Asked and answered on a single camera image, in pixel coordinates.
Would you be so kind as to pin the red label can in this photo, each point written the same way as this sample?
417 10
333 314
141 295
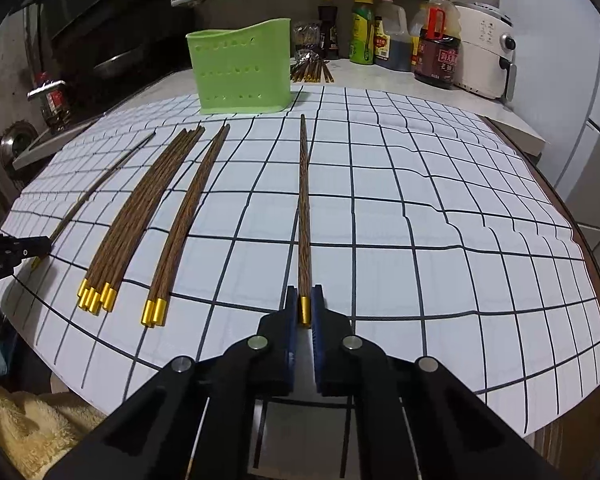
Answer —
49 93

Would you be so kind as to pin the metal sink drain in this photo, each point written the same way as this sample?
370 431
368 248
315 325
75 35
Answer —
15 140

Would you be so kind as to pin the yellow towel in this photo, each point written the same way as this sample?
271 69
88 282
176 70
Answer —
37 431

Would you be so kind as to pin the white grid mat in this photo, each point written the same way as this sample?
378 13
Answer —
428 231

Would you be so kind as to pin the wooden chopstick bundle middle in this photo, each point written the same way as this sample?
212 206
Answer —
102 281

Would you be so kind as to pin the dark sauce bottle yellow cap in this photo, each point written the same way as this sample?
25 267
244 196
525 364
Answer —
327 15

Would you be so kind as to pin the thin dark chopstick far left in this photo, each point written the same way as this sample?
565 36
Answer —
86 196

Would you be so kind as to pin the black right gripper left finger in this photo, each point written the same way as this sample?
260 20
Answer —
192 420

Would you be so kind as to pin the chopsticks bundle in background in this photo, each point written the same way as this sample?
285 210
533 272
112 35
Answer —
309 66

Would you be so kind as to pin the wooden chopstick bundle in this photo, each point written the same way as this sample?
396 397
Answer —
102 281
141 215
106 255

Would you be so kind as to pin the white air fryer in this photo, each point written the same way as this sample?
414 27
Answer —
486 65

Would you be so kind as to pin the green yellow-cap bottle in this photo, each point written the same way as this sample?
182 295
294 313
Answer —
362 32

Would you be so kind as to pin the wooden chopstick bundle outer left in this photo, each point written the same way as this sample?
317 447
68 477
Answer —
106 255

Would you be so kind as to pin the wooden chopstick pair left stick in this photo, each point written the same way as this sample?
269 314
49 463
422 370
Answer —
157 302

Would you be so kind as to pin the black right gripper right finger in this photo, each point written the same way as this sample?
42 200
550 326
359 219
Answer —
414 420

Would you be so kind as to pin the clear oil jug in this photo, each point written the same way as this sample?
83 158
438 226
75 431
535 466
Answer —
393 43

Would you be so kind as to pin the large dark soy sauce jug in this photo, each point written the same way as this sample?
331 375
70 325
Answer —
439 45

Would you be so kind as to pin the green plastic utensil holder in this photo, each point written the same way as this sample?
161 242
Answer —
244 70

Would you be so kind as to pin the wooden chopstick gold tip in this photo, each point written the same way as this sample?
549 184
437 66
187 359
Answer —
304 235

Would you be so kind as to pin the wooden chopstick bundle right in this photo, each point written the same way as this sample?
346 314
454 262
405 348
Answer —
141 215

